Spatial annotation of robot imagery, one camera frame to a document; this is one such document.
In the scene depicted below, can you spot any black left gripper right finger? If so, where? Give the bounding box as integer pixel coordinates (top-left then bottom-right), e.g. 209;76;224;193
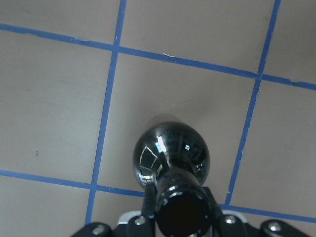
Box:
202;187;223;220

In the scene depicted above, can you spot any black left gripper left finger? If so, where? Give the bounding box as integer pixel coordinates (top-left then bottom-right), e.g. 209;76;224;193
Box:
141;185;157;220

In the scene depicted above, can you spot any dark glass wine bottle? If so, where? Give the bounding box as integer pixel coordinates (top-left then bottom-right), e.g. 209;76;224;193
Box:
133;121;212;237

